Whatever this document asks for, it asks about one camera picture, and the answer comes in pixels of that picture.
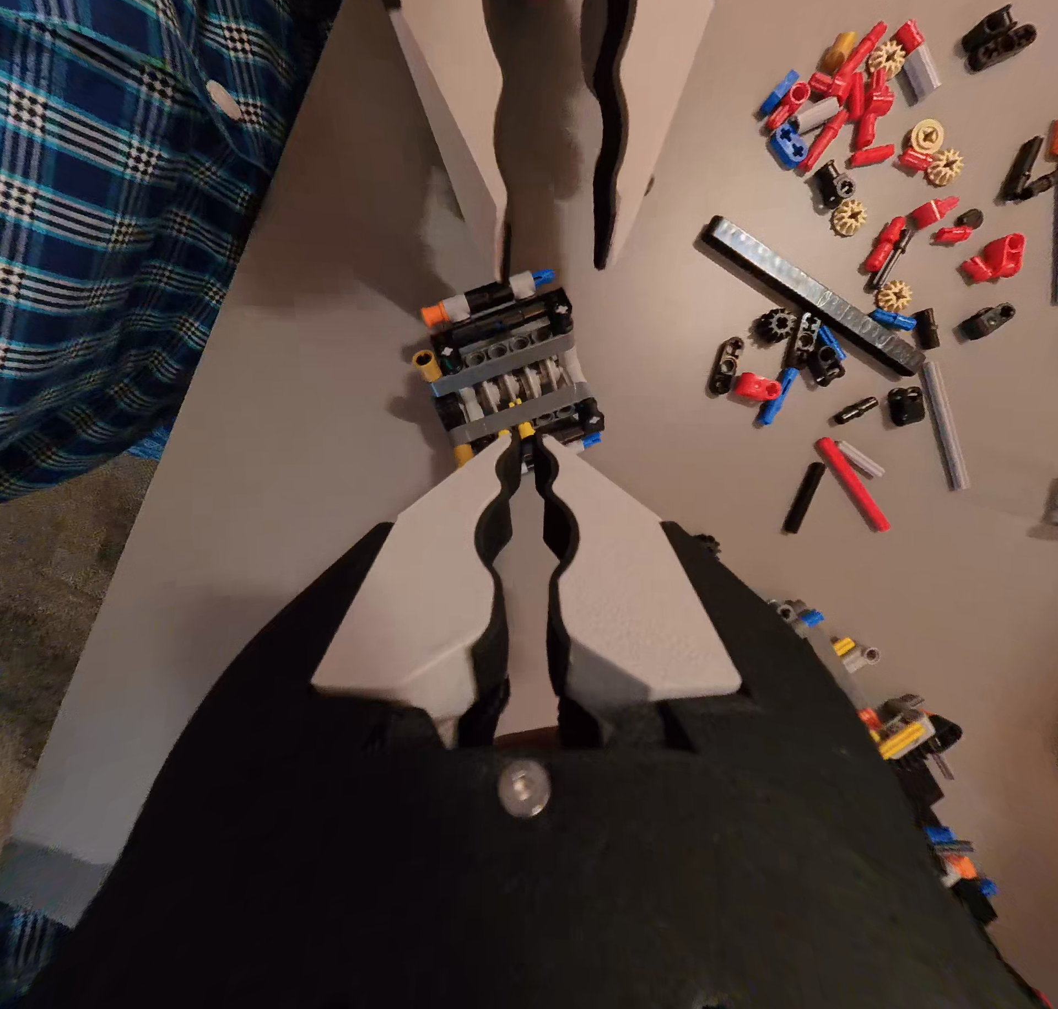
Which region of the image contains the large lego chassis assembly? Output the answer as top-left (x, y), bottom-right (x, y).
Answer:
top-left (767, 596), bottom-right (1003, 929)

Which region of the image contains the black double lego connector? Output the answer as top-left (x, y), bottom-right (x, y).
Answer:
top-left (960, 4), bottom-right (1039, 73)

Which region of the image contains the black lego axle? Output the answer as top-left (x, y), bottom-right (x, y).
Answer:
top-left (782, 461), bottom-right (828, 536)

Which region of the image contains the red angled lego connector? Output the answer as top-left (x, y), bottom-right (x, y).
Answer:
top-left (959, 233), bottom-right (1028, 283)

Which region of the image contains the pile of small lego pieces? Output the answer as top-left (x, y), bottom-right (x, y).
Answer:
top-left (759, 19), bottom-right (965, 276)

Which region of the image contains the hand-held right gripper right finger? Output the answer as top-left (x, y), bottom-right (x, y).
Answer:
top-left (533, 433), bottom-right (742, 747)

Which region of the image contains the thin black lego liftarm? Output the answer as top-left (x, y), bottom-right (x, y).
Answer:
top-left (706, 334), bottom-right (746, 399)
top-left (781, 312), bottom-right (822, 367)

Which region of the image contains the blue lego axle pin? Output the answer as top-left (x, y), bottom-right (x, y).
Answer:
top-left (753, 366), bottom-right (802, 427)

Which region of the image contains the red lego axle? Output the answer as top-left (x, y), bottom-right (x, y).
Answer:
top-left (815, 436), bottom-right (892, 533)

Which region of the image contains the small lego engine assembly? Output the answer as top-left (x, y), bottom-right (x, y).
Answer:
top-left (412, 267), bottom-right (606, 471)

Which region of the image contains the black lego pin connector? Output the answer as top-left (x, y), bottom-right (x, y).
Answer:
top-left (813, 158), bottom-right (857, 209)

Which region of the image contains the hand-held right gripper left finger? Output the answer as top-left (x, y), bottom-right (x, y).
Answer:
top-left (312, 433), bottom-right (519, 749)

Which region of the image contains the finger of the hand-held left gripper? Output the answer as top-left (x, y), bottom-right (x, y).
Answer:
top-left (581, 0), bottom-right (720, 272)
top-left (387, 0), bottom-right (514, 283)

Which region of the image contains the long grey lego axle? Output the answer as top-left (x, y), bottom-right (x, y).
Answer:
top-left (919, 361), bottom-right (970, 492)

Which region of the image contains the long black lego beam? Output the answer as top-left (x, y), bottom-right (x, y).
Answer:
top-left (699, 214), bottom-right (927, 375)

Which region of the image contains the blue plaid shirt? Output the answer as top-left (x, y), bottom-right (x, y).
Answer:
top-left (0, 0), bottom-right (366, 1009)

